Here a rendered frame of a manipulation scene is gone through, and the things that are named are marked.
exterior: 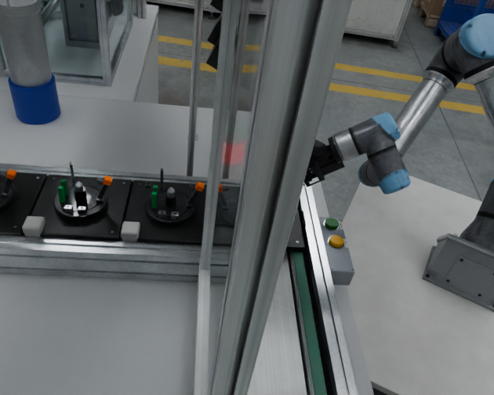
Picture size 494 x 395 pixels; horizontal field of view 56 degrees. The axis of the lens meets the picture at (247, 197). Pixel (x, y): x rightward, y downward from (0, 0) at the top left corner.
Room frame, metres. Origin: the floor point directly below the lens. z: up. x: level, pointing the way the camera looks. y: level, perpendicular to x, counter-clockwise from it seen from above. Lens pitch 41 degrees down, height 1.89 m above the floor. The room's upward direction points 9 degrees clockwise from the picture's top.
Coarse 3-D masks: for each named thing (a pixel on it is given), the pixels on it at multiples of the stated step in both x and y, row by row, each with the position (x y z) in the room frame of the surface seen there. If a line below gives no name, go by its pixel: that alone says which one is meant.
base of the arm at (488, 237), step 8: (480, 216) 1.01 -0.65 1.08; (488, 216) 1.00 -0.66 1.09; (472, 224) 1.00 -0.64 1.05; (480, 224) 0.99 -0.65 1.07; (488, 224) 0.97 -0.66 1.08; (464, 232) 0.99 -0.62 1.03; (472, 232) 0.97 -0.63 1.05; (480, 232) 0.96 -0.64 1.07; (488, 232) 0.95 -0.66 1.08; (472, 240) 0.94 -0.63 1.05; (480, 240) 0.93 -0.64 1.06; (488, 240) 0.93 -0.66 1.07; (488, 248) 0.91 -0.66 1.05
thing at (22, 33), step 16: (0, 0) 1.41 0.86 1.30; (16, 0) 1.42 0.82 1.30; (32, 0) 1.46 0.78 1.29; (0, 16) 1.39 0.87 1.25; (16, 16) 1.39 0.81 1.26; (32, 16) 1.43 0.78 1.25; (0, 32) 1.41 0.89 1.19; (16, 32) 1.39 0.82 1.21; (32, 32) 1.42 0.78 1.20; (16, 48) 1.39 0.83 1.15; (32, 48) 1.41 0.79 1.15; (16, 64) 1.39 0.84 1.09; (32, 64) 1.40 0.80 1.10; (48, 64) 1.46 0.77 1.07; (16, 80) 1.39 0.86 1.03; (32, 80) 1.40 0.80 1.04; (48, 80) 1.44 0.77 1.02
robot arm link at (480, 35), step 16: (480, 16) 1.19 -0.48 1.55; (464, 32) 1.17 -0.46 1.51; (480, 32) 1.15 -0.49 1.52; (448, 48) 1.22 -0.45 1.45; (464, 48) 1.15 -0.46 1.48; (480, 48) 1.12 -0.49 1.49; (448, 64) 1.22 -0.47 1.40; (464, 64) 1.15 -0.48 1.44; (480, 64) 1.12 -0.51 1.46; (480, 80) 1.12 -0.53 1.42; (480, 96) 1.12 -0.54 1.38
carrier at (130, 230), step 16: (144, 192) 1.00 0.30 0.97; (160, 192) 0.99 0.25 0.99; (176, 192) 1.00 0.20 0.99; (192, 192) 1.03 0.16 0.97; (128, 208) 0.92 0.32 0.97; (144, 208) 0.93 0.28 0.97; (160, 208) 0.92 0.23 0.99; (176, 208) 0.93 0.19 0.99; (192, 208) 0.94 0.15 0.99; (128, 224) 0.84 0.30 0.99; (144, 224) 0.87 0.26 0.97; (160, 224) 0.88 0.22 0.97; (176, 224) 0.88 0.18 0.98; (192, 224) 0.90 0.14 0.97; (128, 240) 0.81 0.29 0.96; (144, 240) 0.82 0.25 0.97; (160, 240) 0.82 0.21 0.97; (176, 240) 0.83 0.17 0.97; (192, 240) 0.84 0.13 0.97
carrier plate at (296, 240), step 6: (294, 222) 0.98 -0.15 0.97; (294, 228) 0.95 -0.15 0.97; (300, 228) 0.96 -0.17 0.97; (294, 234) 0.93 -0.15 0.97; (300, 234) 0.93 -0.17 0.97; (294, 240) 0.91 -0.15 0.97; (300, 240) 0.91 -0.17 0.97; (288, 246) 0.88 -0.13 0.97; (294, 246) 0.88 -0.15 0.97; (300, 246) 0.89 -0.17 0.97
